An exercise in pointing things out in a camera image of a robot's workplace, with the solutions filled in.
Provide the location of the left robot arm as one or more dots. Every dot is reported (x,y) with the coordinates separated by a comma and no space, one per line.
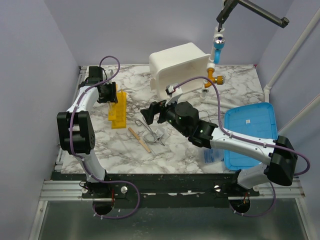
(75,129)

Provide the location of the yellow test tube rack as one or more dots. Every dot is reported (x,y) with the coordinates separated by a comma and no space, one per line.
(117,113)

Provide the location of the black overhead camera arm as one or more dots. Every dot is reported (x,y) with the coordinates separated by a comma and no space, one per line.
(229,5)

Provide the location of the white plastic tub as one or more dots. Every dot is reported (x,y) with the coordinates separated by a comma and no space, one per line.
(175,65)

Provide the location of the bag of blue pipettes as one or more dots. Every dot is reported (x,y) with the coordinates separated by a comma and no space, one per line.
(210,156)

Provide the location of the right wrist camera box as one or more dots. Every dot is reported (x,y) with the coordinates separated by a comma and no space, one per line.
(174,93)

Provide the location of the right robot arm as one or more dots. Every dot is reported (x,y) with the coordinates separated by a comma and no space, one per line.
(277,157)

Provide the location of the glass stirring rod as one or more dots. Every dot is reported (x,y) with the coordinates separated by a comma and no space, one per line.
(150,147)

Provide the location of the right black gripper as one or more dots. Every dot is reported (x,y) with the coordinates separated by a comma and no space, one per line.
(149,113)

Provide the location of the wooden stick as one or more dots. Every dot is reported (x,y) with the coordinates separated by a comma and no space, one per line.
(143,144)

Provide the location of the white wall pipe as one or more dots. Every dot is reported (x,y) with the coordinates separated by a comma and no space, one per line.
(267,89)

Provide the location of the round watch glass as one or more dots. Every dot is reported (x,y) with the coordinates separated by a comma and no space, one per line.
(151,138)

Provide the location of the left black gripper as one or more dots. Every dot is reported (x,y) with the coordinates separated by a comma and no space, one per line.
(112,97)

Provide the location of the faucet pipe assembly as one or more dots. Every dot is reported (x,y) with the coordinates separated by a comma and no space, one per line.
(218,44)

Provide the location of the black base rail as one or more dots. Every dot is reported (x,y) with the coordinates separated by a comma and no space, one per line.
(126,191)

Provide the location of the blue plastic tray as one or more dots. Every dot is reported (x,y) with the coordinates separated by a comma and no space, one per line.
(256,120)

